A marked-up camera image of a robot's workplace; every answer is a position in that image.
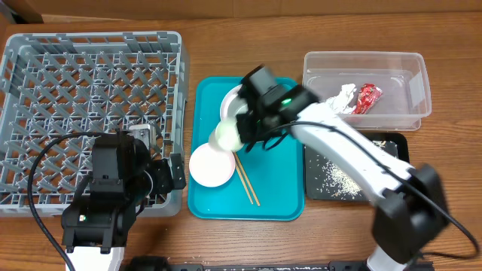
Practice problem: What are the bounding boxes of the white paper cup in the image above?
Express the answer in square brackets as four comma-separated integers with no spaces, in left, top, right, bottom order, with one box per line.
[209,118,244,152]

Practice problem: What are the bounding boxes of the rice and food scraps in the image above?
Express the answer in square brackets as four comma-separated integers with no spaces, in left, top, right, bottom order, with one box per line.
[304,147,368,202]

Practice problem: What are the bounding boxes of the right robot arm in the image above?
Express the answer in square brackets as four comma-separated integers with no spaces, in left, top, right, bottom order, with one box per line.
[236,65,449,270]

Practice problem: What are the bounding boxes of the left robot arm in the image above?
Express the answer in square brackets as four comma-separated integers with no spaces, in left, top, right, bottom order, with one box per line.
[62,132,186,270]

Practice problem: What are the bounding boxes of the large white plate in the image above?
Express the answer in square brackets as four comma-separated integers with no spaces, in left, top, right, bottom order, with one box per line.
[220,84,248,120]

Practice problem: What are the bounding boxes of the wooden chopstick left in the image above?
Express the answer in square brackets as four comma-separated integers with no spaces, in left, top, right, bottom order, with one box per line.
[235,162,254,205]

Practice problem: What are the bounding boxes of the wooden chopstick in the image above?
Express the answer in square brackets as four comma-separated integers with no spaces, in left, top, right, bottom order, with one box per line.
[233,153,261,207]
[235,162,254,205]

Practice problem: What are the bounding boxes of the teal plastic tray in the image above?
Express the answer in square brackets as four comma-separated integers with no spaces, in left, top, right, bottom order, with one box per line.
[188,77,305,221]

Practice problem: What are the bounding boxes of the wooden chopstick right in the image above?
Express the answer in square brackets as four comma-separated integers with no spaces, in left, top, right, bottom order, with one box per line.
[233,153,261,207]

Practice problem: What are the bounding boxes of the crumpled white tissue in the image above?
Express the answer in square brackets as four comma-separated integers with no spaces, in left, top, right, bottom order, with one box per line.
[325,84,356,114]

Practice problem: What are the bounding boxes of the black tray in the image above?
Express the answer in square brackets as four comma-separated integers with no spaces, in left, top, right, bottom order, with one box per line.
[304,132,410,202]

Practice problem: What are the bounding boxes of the red snack wrapper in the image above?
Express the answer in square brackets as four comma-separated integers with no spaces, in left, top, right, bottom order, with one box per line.
[352,84,383,114]

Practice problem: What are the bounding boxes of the clear plastic bin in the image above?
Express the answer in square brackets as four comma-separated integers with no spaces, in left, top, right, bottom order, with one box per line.
[303,51,432,131]

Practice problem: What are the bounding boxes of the grey plastic dish rack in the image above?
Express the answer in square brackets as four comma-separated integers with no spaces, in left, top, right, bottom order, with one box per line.
[1,31,189,217]

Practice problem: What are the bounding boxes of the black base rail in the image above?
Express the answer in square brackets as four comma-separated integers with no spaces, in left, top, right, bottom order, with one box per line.
[120,256,368,271]

